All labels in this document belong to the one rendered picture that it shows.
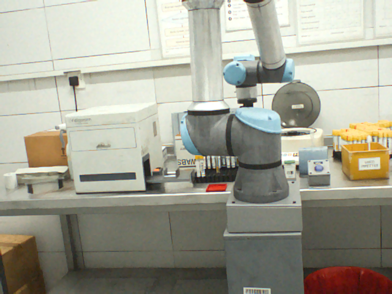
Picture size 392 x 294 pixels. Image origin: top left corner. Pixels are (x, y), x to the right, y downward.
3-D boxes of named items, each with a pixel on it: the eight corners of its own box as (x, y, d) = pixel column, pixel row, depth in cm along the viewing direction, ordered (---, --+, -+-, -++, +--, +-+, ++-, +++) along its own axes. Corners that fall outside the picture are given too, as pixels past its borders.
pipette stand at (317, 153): (299, 177, 161) (297, 150, 160) (301, 172, 168) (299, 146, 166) (327, 177, 158) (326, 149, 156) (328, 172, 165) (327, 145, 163)
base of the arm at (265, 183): (283, 205, 112) (282, 167, 110) (226, 201, 118) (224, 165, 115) (293, 185, 126) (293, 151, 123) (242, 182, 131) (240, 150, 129)
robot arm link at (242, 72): (255, 60, 137) (262, 59, 147) (220, 62, 141) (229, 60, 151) (255, 86, 139) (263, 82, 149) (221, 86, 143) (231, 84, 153)
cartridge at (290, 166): (284, 181, 158) (283, 163, 157) (284, 177, 162) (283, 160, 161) (296, 180, 157) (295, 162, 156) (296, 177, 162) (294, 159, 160)
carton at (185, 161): (176, 171, 189) (173, 135, 186) (190, 155, 216) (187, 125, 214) (234, 168, 184) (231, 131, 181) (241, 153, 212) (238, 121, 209)
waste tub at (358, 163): (349, 180, 151) (348, 152, 149) (341, 171, 164) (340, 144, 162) (390, 178, 150) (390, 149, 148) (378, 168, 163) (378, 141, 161)
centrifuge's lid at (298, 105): (270, 81, 200) (273, 82, 207) (272, 136, 201) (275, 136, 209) (319, 77, 192) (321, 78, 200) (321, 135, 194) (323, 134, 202)
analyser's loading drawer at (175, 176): (136, 185, 163) (135, 172, 162) (142, 180, 170) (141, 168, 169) (192, 184, 159) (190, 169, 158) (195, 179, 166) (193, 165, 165)
